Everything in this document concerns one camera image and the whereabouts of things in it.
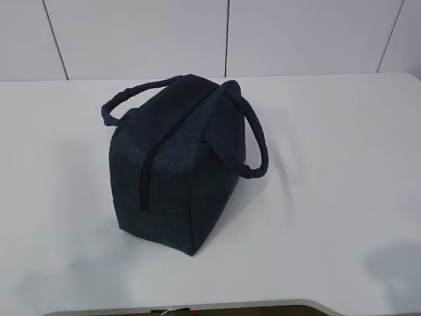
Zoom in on dark blue lunch bag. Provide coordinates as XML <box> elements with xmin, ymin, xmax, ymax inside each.
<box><xmin>101</xmin><ymin>74</ymin><xmax>269</xmax><ymax>256</ymax></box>

